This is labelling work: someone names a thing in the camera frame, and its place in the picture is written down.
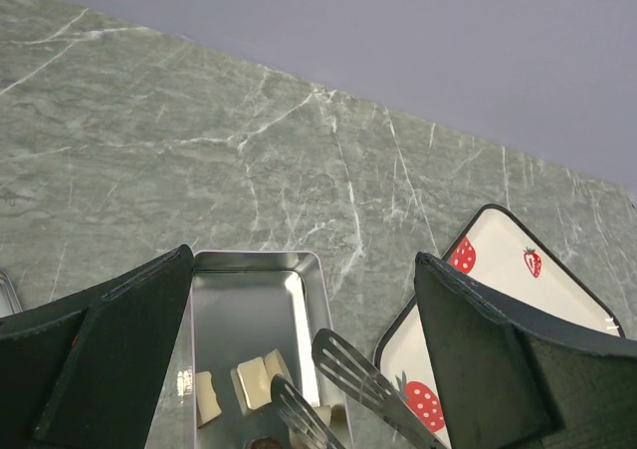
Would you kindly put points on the silver metal tongs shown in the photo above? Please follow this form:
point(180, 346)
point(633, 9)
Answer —
point(350, 371)

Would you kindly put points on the white strawberry square plate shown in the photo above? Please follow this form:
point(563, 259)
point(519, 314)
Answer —
point(498, 250)

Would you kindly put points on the dark brown chocolate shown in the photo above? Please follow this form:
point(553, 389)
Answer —
point(264, 443)

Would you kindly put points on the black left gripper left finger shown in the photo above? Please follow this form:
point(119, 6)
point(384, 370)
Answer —
point(86, 371)

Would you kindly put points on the white block chocolate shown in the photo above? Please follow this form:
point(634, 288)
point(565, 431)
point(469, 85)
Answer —
point(255, 383)

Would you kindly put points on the white chocolate in tin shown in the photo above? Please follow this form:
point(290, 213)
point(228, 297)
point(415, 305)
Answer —
point(207, 406)

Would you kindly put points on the silver metal tin box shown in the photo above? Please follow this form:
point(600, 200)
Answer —
point(247, 304)

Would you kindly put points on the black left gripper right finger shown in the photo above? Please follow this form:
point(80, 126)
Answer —
point(512, 376)

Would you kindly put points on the white disc chocolate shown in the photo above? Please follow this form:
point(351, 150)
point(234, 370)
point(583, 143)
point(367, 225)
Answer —
point(276, 365)

